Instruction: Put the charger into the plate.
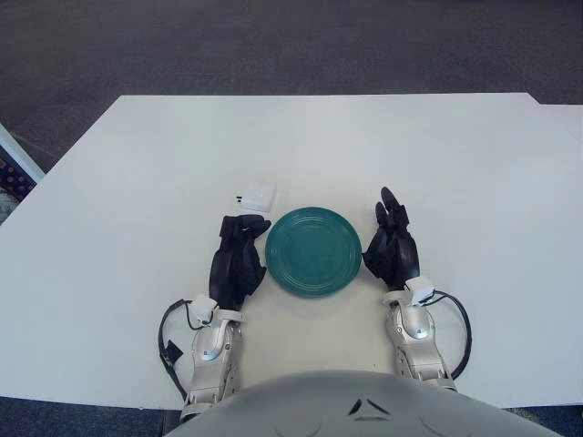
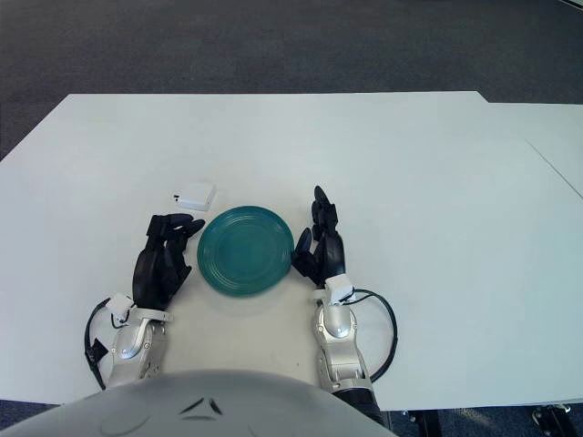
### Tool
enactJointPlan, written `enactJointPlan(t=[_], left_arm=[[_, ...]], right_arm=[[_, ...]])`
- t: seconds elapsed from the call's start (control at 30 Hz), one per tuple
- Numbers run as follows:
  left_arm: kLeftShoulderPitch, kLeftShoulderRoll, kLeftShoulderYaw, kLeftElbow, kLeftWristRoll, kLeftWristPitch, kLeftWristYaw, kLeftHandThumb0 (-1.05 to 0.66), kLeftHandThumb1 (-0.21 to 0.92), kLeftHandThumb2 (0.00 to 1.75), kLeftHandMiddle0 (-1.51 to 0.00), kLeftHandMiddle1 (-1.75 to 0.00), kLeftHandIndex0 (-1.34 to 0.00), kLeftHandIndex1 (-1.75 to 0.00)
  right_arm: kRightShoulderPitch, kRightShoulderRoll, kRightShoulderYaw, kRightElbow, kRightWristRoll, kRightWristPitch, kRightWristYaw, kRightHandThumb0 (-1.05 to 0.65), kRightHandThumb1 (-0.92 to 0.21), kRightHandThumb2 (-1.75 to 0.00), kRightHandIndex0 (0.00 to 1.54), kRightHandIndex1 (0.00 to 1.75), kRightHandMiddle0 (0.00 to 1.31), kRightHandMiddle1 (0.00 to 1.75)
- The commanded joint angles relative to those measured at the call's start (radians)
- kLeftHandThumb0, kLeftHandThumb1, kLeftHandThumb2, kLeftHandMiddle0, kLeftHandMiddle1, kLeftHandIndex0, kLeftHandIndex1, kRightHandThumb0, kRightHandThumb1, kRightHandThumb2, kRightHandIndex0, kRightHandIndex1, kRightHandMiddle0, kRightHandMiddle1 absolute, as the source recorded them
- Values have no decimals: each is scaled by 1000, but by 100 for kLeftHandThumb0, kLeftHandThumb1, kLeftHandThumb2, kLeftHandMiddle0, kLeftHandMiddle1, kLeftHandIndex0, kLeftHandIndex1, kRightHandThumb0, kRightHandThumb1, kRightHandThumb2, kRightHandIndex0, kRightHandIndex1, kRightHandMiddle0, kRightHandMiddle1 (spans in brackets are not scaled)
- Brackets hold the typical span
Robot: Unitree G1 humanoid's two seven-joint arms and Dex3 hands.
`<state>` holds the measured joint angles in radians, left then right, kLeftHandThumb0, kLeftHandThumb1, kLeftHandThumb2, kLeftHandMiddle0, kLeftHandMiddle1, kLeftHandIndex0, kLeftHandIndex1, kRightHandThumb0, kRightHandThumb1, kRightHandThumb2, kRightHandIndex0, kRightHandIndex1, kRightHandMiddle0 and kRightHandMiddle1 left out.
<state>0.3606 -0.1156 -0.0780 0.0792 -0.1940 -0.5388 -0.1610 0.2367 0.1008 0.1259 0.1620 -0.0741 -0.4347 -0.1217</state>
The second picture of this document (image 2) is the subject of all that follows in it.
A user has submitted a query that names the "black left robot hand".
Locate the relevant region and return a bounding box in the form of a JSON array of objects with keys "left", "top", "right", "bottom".
[{"left": 131, "top": 213, "right": 207, "bottom": 311}]

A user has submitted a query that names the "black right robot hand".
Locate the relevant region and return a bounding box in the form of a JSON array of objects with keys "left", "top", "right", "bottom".
[{"left": 291, "top": 185, "right": 346, "bottom": 289}]

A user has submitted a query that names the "white square charger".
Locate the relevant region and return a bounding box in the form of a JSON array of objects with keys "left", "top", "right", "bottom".
[{"left": 172, "top": 181, "right": 218, "bottom": 212}]

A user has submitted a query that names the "teal round plate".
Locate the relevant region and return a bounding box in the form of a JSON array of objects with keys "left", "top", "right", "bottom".
[{"left": 196, "top": 205, "right": 295, "bottom": 300}]

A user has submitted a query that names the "grey robot torso shell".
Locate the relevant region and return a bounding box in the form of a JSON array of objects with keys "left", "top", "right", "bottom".
[{"left": 0, "top": 369, "right": 397, "bottom": 437}]

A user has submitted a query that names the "black table leg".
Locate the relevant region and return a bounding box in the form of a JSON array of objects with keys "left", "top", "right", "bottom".
[{"left": 403, "top": 407, "right": 441, "bottom": 437}]

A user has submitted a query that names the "black table caster foot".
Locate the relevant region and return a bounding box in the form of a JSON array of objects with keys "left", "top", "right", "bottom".
[{"left": 531, "top": 402, "right": 573, "bottom": 425}]

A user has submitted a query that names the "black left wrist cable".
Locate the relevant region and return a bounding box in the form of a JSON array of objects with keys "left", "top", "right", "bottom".
[{"left": 83, "top": 298, "right": 114, "bottom": 392}]

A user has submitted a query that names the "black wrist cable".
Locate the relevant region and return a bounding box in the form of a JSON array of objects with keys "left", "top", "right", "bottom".
[
  {"left": 83, "top": 298, "right": 114, "bottom": 392},
  {"left": 350, "top": 289, "right": 399, "bottom": 383}
]

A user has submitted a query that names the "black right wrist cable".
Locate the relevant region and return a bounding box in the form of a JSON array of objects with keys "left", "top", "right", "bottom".
[{"left": 350, "top": 289, "right": 399, "bottom": 383}]

